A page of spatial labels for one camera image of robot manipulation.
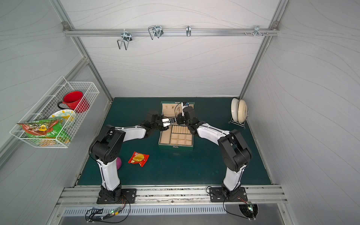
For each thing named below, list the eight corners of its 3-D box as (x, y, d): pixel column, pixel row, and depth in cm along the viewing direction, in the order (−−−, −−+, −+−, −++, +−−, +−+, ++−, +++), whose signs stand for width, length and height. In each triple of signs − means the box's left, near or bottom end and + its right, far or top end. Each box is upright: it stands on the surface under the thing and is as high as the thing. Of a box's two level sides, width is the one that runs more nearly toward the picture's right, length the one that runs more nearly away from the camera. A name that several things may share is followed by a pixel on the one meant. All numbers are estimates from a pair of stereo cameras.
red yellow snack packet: (129, 163, 87) (128, 161, 85) (135, 152, 91) (134, 150, 89) (143, 167, 85) (142, 166, 83) (148, 156, 89) (148, 154, 88)
